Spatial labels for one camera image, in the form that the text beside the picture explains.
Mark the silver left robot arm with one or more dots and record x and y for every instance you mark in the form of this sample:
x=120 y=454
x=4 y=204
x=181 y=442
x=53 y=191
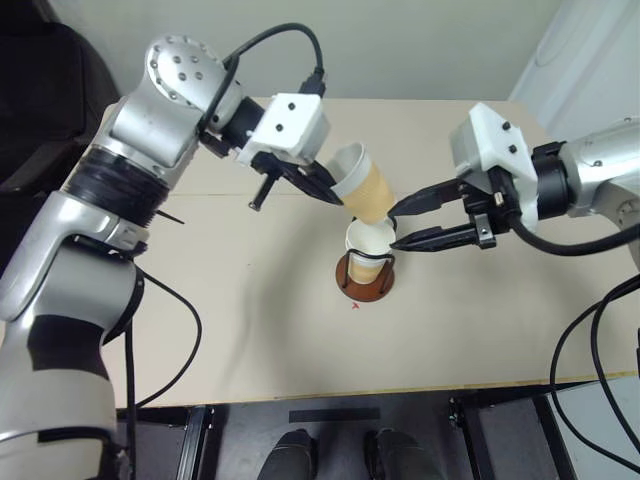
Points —
x=150 y=125

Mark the tan and white paper cup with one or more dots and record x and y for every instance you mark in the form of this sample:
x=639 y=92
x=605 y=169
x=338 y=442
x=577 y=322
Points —
x=362 y=273
x=373 y=243
x=370 y=190

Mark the black tape strip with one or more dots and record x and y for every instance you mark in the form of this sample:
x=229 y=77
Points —
x=334 y=415

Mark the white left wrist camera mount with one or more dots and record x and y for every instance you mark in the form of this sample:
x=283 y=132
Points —
x=290 y=125

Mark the dark rounded shape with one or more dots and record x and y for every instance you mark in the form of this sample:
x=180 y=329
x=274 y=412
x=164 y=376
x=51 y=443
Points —
x=290 y=456
x=400 y=456

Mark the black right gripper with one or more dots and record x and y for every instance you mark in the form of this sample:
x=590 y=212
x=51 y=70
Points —
x=500 y=210

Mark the black chair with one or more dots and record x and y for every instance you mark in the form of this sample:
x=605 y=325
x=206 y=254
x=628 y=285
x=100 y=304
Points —
x=40 y=100

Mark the black table frame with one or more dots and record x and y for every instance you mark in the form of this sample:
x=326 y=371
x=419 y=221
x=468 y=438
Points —
x=197 y=440

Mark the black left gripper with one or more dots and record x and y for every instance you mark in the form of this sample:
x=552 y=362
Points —
x=267 y=172

